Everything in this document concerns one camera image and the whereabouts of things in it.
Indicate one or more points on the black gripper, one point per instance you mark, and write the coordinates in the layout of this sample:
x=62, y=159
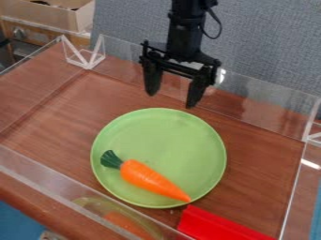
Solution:
x=158, y=60

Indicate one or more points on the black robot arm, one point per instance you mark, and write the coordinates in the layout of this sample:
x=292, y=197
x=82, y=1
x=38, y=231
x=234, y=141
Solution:
x=180, y=55

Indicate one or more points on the green plate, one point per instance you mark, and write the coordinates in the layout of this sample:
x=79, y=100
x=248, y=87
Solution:
x=173, y=142

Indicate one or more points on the orange toy carrot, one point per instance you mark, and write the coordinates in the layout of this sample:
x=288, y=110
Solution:
x=142, y=176

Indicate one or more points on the cardboard box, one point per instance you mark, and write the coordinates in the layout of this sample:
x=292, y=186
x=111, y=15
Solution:
x=65, y=14

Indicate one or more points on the wooden shelf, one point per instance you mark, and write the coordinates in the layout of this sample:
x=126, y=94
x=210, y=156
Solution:
x=39, y=34

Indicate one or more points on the red plastic block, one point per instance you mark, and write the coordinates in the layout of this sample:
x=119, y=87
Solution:
x=205, y=226

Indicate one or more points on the clear acrylic corner bracket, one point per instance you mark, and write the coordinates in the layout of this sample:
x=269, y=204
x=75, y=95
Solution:
x=85, y=58

